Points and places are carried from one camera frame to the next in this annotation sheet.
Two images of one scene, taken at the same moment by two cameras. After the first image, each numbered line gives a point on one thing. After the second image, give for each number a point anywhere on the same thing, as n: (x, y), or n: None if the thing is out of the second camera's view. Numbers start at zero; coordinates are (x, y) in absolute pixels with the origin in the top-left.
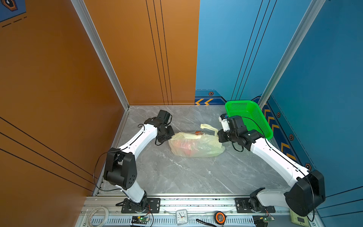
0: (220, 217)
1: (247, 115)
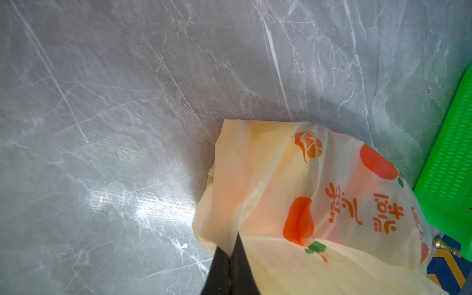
0: None
1: (444, 190)
